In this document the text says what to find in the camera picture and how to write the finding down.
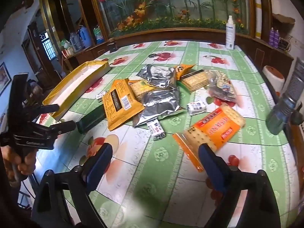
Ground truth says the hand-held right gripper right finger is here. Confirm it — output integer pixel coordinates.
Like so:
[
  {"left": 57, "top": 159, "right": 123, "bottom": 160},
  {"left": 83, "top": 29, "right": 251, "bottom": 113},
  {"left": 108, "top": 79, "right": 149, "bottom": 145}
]
[{"left": 198, "top": 143, "right": 282, "bottom": 228}]

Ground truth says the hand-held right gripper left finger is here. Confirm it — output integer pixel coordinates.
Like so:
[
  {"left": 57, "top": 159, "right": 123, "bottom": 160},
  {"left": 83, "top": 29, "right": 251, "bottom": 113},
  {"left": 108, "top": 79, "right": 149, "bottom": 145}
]
[{"left": 30, "top": 143, "right": 113, "bottom": 228}]

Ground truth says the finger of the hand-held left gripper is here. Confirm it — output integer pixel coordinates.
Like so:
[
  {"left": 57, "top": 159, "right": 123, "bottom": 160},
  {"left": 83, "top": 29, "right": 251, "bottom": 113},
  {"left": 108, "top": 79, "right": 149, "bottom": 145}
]
[
  {"left": 51, "top": 120, "right": 77, "bottom": 135},
  {"left": 40, "top": 104, "right": 60, "bottom": 115}
]

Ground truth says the orange striped cracker packet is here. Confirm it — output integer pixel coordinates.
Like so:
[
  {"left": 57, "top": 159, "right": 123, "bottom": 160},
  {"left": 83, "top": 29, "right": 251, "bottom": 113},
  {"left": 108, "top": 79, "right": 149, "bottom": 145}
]
[{"left": 173, "top": 104, "right": 246, "bottom": 172}]

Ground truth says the yellow cardboard tray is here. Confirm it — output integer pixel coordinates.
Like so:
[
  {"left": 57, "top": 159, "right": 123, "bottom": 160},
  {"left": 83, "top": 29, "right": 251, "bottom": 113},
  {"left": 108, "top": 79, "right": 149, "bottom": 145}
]
[{"left": 42, "top": 60, "right": 111, "bottom": 121}]

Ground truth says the orange snack packet black label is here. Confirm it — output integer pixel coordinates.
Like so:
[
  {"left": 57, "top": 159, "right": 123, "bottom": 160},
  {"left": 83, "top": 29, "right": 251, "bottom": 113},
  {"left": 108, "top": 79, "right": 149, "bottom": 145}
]
[{"left": 102, "top": 79, "right": 146, "bottom": 131}]

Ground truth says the clear printed snack bag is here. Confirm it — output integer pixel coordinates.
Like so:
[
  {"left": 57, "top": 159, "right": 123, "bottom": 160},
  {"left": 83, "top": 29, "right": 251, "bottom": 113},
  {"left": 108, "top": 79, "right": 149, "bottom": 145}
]
[{"left": 207, "top": 73, "right": 238, "bottom": 104}]

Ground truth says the large silver foil packet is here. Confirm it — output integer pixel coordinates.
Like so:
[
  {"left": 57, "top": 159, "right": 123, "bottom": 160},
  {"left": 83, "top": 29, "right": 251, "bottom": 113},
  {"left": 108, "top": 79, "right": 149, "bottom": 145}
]
[{"left": 131, "top": 85, "right": 184, "bottom": 129}]

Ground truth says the green label cracker packet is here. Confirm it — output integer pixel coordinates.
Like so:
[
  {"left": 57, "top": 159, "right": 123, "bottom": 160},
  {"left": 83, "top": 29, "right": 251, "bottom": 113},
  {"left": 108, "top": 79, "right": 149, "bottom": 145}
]
[{"left": 129, "top": 79, "right": 155, "bottom": 101}]

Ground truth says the dark stripe cracker packet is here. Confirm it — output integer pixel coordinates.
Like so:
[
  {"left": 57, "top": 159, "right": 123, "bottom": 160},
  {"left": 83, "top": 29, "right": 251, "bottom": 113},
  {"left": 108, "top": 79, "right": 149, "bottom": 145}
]
[{"left": 180, "top": 70, "right": 212, "bottom": 92}]

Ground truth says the small orange snack packet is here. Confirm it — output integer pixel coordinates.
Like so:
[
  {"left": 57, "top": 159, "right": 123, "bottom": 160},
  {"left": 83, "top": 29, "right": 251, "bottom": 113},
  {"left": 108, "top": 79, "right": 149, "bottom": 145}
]
[{"left": 174, "top": 64, "right": 196, "bottom": 80}]

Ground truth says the person's left hand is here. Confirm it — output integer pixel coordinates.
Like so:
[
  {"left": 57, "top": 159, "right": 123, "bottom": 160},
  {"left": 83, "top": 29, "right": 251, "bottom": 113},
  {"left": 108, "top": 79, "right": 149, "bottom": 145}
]
[{"left": 1, "top": 148, "right": 36, "bottom": 176}]

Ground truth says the green fruit print tablecloth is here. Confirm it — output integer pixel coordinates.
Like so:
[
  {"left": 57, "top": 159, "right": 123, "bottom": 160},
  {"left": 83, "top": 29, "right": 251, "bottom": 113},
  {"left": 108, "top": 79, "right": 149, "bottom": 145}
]
[{"left": 19, "top": 40, "right": 300, "bottom": 228}]

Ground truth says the red white carton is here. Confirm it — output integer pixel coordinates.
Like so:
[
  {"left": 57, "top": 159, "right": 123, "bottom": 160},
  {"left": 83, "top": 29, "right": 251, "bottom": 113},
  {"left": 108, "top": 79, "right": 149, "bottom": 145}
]
[{"left": 61, "top": 47, "right": 74, "bottom": 58}]

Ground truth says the barred window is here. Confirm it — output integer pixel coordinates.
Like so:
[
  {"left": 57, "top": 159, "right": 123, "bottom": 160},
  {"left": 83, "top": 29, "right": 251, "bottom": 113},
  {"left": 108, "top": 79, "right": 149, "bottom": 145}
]
[{"left": 39, "top": 32, "right": 57, "bottom": 61}]

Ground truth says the blue thermos flask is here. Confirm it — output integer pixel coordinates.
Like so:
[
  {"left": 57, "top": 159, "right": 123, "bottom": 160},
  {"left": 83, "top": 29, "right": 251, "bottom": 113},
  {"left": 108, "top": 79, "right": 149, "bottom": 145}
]
[{"left": 78, "top": 25, "right": 92, "bottom": 49}]

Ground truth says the teal plastic bottle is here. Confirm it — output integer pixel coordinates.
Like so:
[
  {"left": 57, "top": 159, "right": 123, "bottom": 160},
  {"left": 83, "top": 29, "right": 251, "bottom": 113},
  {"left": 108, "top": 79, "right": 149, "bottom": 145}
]
[{"left": 265, "top": 92, "right": 298, "bottom": 136}]

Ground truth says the clear water bottle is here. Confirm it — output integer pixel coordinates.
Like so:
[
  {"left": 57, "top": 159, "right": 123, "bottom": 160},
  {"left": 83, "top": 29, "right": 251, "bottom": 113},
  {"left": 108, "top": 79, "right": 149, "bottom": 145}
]
[{"left": 92, "top": 25, "right": 104, "bottom": 45}]

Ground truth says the white cylinder with orange top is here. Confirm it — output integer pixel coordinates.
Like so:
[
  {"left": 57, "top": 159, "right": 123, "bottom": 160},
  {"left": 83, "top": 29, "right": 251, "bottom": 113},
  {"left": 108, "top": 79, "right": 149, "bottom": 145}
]
[{"left": 262, "top": 65, "right": 285, "bottom": 92}]

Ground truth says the grey ribbed panel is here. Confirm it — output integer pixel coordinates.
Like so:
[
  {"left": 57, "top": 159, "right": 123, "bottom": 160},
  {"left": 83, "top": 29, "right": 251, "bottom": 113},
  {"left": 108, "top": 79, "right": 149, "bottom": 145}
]
[{"left": 288, "top": 57, "right": 304, "bottom": 101}]

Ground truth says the white spray bottle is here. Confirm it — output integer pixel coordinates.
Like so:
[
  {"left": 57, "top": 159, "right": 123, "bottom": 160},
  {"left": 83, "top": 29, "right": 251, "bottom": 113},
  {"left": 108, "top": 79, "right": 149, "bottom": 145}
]
[{"left": 225, "top": 15, "right": 236, "bottom": 50}]

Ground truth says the wooden low cabinet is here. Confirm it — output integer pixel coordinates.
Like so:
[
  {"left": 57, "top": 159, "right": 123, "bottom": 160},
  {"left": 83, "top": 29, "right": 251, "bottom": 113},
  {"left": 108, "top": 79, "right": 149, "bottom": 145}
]
[{"left": 60, "top": 27, "right": 295, "bottom": 74}]

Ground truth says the framed wall picture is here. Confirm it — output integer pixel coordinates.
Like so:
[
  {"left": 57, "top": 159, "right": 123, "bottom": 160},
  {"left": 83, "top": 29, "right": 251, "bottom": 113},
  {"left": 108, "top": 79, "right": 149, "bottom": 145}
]
[{"left": 0, "top": 62, "right": 12, "bottom": 96}]

